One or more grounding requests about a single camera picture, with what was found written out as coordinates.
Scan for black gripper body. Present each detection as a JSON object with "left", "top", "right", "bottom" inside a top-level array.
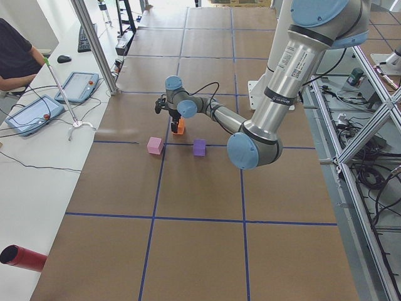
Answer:
[{"left": 168, "top": 108, "right": 181, "bottom": 125}]

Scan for orange foam block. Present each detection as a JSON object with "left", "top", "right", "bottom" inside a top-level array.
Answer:
[{"left": 172, "top": 117, "right": 185, "bottom": 135}]

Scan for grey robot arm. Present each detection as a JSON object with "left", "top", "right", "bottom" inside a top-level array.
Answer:
[{"left": 155, "top": 1, "right": 371, "bottom": 169}]

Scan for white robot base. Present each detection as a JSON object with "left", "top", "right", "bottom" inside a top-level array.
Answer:
[{"left": 248, "top": 0, "right": 292, "bottom": 110}]

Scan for pink foam block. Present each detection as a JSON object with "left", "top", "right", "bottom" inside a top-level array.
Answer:
[{"left": 147, "top": 137, "right": 164, "bottom": 155}]

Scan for purple foam block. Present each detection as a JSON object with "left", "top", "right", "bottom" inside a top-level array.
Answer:
[{"left": 193, "top": 139, "right": 206, "bottom": 157}]

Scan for thin stand with green tip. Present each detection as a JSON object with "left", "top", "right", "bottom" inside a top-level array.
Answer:
[{"left": 44, "top": 58, "right": 96, "bottom": 141}]

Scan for blue teach pendant far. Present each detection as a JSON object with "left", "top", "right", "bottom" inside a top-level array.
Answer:
[{"left": 62, "top": 71, "right": 100, "bottom": 103}]

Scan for blue teach pendant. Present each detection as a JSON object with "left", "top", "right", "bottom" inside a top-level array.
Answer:
[
  {"left": 5, "top": 95, "right": 65, "bottom": 136},
  {"left": 62, "top": 71, "right": 100, "bottom": 103}
]

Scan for black keyboard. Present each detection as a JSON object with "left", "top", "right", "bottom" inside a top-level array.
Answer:
[{"left": 77, "top": 26, "right": 91, "bottom": 53}]

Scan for black computer mouse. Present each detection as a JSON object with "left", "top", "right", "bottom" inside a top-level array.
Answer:
[{"left": 57, "top": 55, "right": 71, "bottom": 63}]

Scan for blue teach pendant near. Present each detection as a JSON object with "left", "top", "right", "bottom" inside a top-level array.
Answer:
[{"left": 5, "top": 95, "right": 65, "bottom": 136}]

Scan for seated person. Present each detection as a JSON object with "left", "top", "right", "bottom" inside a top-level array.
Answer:
[{"left": 1, "top": 18, "right": 44, "bottom": 92}]

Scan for red cylinder tube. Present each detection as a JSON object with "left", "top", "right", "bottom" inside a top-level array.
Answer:
[{"left": 1, "top": 245, "right": 47, "bottom": 272}]

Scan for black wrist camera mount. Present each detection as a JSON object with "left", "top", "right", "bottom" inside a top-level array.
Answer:
[{"left": 155, "top": 97, "right": 168, "bottom": 114}]

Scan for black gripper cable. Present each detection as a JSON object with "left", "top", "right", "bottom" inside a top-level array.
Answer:
[{"left": 187, "top": 82, "right": 221, "bottom": 109}]

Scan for aluminium frame post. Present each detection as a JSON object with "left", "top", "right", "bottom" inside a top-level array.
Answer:
[{"left": 71, "top": 0, "right": 118, "bottom": 95}]

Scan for aluminium frame rail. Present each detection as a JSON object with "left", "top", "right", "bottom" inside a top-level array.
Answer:
[{"left": 303, "top": 47, "right": 400, "bottom": 300}]

